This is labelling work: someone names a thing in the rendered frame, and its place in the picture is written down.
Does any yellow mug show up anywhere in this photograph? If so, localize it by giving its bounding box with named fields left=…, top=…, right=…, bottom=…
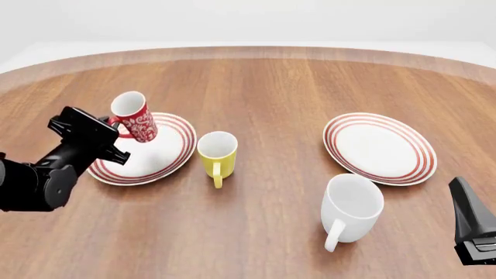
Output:
left=196, top=130, right=239, bottom=189

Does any white plate with red rings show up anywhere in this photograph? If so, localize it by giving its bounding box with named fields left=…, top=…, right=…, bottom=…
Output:
left=85, top=112, right=198, bottom=187
left=322, top=112, right=439, bottom=187

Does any red patterned mug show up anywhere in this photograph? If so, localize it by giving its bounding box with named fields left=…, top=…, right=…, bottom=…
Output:
left=107, top=91, right=159, bottom=144

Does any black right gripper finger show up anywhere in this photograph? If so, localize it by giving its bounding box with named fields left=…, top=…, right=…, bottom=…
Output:
left=448, top=176, right=496, bottom=242

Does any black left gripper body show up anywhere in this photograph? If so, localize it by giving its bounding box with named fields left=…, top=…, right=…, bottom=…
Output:
left=47, top=105, right=131, bottom=167

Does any white mug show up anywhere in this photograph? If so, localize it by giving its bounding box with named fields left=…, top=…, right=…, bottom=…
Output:
left=320, top=173, right=385, bottom=253

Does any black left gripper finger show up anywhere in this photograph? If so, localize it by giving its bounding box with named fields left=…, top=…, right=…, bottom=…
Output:
left=98, top=116, right=121, bottom=133

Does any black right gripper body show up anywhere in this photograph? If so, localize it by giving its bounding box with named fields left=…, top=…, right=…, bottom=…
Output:
left=453, top=233, right=496, bottom=267

